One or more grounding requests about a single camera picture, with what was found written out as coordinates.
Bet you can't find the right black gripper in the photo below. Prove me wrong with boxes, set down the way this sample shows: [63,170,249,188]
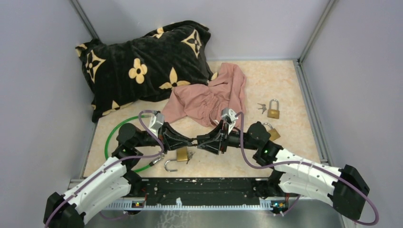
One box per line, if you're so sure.
[198,120,258,154]

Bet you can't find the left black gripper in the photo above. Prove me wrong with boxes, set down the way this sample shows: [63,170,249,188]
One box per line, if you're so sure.
[134,121,193,154]

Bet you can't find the brass padlock with shackle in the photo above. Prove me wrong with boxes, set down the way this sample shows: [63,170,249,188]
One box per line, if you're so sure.
[164,147,195,172]

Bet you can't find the green cable lock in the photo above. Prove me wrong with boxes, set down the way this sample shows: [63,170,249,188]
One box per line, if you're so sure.
[100,111,165,173]

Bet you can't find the black Kaijing padlock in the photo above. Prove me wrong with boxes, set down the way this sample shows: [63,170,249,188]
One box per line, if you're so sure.
[188,141,198,147]

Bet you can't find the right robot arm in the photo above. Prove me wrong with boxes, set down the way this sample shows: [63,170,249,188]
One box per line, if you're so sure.
[196,122,370,220]

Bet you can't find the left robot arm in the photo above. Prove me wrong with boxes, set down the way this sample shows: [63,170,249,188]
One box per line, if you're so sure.
[44,123,193,228]

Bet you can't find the black floral pillow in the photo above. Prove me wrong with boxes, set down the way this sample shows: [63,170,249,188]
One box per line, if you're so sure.
[75,20,213,123]

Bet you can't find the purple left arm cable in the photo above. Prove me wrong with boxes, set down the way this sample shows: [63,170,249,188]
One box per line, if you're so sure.
[44,109,166,228]

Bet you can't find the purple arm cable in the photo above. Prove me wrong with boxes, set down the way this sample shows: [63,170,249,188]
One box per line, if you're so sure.
[234,112,380,227]
[44,109,166,228]

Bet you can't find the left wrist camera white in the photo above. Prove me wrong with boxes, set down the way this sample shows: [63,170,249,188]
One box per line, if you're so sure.
[148,113,164,136]

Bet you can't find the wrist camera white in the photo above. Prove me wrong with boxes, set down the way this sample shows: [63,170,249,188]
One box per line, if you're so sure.
[148,113,164,136]
[221,107,238,133]

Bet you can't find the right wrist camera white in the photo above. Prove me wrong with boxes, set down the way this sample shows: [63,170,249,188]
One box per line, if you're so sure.
[221,107,238,133]

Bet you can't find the pink drawstring shorts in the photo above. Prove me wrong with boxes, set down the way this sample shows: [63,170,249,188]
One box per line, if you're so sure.
[161,63,247,127]

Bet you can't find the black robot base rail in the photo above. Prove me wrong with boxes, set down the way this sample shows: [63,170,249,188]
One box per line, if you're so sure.
[112,177,284,209]

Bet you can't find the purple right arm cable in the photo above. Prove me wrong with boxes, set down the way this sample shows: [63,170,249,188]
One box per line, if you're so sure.
[234,112,380,227]

